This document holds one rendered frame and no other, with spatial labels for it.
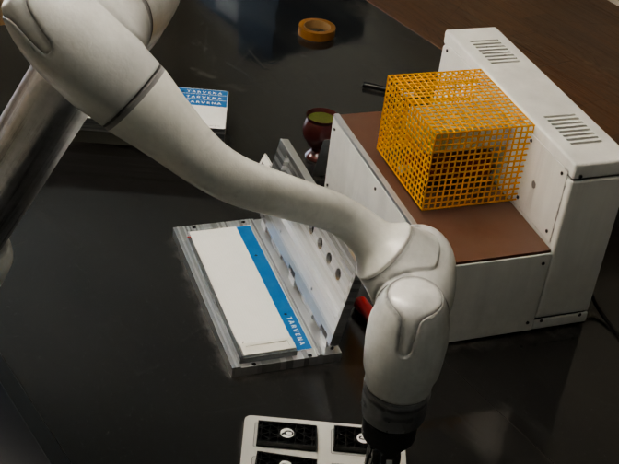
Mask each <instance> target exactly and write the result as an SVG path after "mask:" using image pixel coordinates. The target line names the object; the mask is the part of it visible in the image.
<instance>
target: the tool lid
mask: <svg viewBox="0 0 619 464"><path fill-rule="evenodd" d="M272 168H274V169H276V170H279V171H282V172H285V173H286V174H289V175H292V176H295V177H297V178H300V179H303V180H306V181H309V182H312V183H315V181H314V180H313V178H312V177H311V175H310V174H309V172H308V170H307V169H306V167H305V165H304V164H303V162H302V161H301V159H300V157H299V156H298V154H297V152H296V150H295V149H294V147H293V146H292V144H291V143H290V142H289V140H288V139H280V142H279V145H278V147H277V150H276V153H275V157H274V162H273V165H272ZM315 184H316V183H315ZM260 215H264V214H260ZM264 217H265V219H266V223H265V225H266V226H267V228H268V230H269V232H270V234H271V236H272V240H271V241H272V243H273V245H274V248H275V250H276V252H277V254H278V256H279V258H280V259H281V260H282V257H283V258H284V260H285V262H286V265H287V267H288V268H292V269H293V271H294V273H295V276H294V279H295V281H296V283H297V285H298V287H299V289H300V291H301V293H302V297H301V299H302V301H303V303H304V305H305V307H306V309H307V311H308V312H309V314H310V316H311V318H312V319H314V318H315V319H316V320H317V322H318V324H319V326H320V328H324V329H325V331H326V333H327V338H326V340H327V342H328V343H329V345H338V344H339V342H340V340H341V337H342V335H343V332H344V330H345V325H346V323H347V321H348V318H349V316H350V313H351V310H352V308H353V305H354V303H355V301H356V296H357V294H358V291H359V288H360V286H361V284H362V282H361V281H360V279H359V278H358V277H357V276H356V257H355V255H354V253H353V252H352V250H350V249H349V248H348V247H347V245H346V244H345V243H344V242H343V241H342V240H341V239H339V238H338V237H337V236H335V235H333V234H332V233H330V232H328V231H325V230H322V229H319V228H317V227H314V230H313V232H312V226H307V225H303V224H300V223H296V222H292V221H288V220H285V219H281V218H277V217H274V216H270V215H264ZM321 239H322V246H321ZM330 255H332V261H331V262H330ZM339 271H341V277H340V279H339ZM313 316H314V318H313Z"/></svg>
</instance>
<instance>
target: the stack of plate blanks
mask: <svg viewBox="0 0 619 464"><path fill-rule="evenodd" d="M179 89H180V91H181V92H184V93H195V94H206V95H218V96H227V97H228V92H227V91H223V90H211V89H200V88H188V87H179ZM226 126H227V116H226V125H225V129H212V128H210V129H211V130H212V131H213V132H214V134H215V135H216V136H217V137H218V138H219V139H220V140H222V141H223V142H224V143H225V136H226ZM73 141H76V142H87V143H99V144H110V145H130V144H128V143H126V142H125V141H124V140H122V139H121V138H119V137H117V136H116V135H114V134H112V133H110V132H109V131H107V130H106V129H105V128H104V127H102V126H101V125H100V124H98V123H97V122H95V121H94V120H93V119H86V120H85V122H84V123H83V125H82V126H81V128H80V129H79V131H78V133H77V134H76V136H75V138H74V139H73Z"/></svg>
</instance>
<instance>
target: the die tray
mask: <svg viewBox="0 0 619 464"><path fill-rule="evenodd" d="M259 420H263V421H273V422H283V423H302V424H311V425H317V444H316V451H307V450H296V449H287V448H277V447H258V446H256V440H257V431H258V422H259ZM335 425H342V426H352V427H361V426H362V425H359V424H349V423H328V422H318V421H308V420H298V419H287V418H276V417H266V416H255V415H249V416H247V417H246V418H245V420H244V429H243V438H242V448H241V458H240V464H255V459H256V455H257V451H263V452H270V453H276V454H283V455H289V456H296V457H303V458H315V459H317V464H364V462H365V457H366V454H358V453H348V452H339V451H333V428H334V426H335ZM400 464H406V456H405V450H404V451H403V452H401V461H400Z"/></svg>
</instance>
